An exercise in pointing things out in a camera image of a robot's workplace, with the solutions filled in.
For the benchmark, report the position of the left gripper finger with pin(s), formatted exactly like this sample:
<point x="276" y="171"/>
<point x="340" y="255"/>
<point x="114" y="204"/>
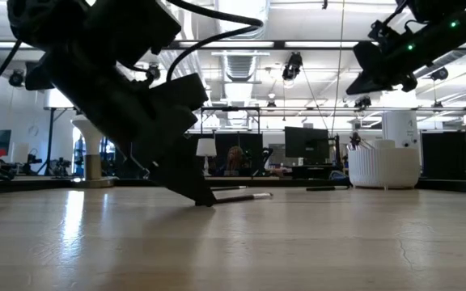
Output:
<point x="184" y="174"/>
<point x="204" y="169"/>

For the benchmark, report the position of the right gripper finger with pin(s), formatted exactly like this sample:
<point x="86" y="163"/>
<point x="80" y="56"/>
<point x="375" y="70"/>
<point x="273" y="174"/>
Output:
<point x="399" y="81"/>
<point x="386" y="74"/>

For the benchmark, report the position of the white-shade table lamp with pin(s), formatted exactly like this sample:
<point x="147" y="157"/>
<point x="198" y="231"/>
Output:
<point x="206" y="146"/>

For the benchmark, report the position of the black ceiling spotlight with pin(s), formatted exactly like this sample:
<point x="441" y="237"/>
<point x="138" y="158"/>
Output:
<point x="362" y="102"/>
<point x="153" y="72"/>
<point x="439" y="74"/>
<point x="17" y="78"/>
<point x="292" y="66"/>

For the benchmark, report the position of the person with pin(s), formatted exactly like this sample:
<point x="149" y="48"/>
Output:
<point x="235" y="161"/>

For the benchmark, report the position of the white cylindrical appliance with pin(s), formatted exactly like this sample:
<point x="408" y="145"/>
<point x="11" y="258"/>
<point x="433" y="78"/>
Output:
<point x="401" y="125"/>

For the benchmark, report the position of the black partition panels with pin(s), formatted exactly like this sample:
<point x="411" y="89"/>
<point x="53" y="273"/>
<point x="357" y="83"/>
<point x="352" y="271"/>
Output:
<point x="443" y="155"/>
<point x="249" y="149"/>

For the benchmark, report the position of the white ribbed round organizer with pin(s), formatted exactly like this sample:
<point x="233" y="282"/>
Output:
<point x="382" y="169"/>

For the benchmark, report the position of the white mushroom table lamp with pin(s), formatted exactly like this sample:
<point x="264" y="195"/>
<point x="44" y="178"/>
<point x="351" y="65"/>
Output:
<point x="91" y="169"/>

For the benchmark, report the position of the black horizontal truss bar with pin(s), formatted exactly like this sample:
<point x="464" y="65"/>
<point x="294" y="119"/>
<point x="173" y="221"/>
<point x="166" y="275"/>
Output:
<point x="297" y="108"/>

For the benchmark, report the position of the black computer monitor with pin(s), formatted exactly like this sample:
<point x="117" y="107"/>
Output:
<point x="306" y="141"/>

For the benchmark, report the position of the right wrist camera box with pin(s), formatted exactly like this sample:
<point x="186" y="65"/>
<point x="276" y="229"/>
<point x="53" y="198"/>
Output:
<point x="372" y="56"/>

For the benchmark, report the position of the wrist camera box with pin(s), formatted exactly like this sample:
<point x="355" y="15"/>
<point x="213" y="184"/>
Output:
<point x="372" y="56"/>
<point x="184" y="95"/>

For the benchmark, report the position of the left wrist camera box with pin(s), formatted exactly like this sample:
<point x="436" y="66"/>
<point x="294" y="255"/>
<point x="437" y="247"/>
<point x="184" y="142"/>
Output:
<point x="184" y="95"/>

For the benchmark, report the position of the silver ventilation duct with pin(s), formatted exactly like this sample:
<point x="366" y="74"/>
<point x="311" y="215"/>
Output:
<point x="241" y="64"/>

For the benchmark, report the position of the black overhead frame beam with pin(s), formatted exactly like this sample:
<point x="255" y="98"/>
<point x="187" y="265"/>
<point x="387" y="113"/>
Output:
<point x="278" y="44"/>

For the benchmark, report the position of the black aluminium table frame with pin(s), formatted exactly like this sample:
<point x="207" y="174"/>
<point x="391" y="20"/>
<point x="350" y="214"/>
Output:
<point x="35" y="185"/>

